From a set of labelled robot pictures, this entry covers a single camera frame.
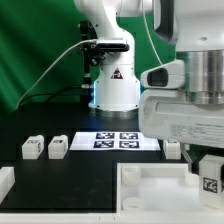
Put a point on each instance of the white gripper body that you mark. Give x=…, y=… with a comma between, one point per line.
x=166, y=115

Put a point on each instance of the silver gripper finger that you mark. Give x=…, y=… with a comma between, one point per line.
x=184, y=150

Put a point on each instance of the white square tabletop tray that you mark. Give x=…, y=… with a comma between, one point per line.
x=159, y=187

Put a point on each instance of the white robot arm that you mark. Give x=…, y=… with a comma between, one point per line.
x=195, y=27

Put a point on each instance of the white sheet with tags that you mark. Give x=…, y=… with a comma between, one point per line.
x=131, y=141

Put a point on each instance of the white left fence block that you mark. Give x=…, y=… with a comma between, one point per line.
x=7, y=180

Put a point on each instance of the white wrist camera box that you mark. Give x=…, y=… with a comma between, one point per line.
x=167, y=76

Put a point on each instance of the black camera on stand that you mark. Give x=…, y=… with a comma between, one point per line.
x=115, y=58

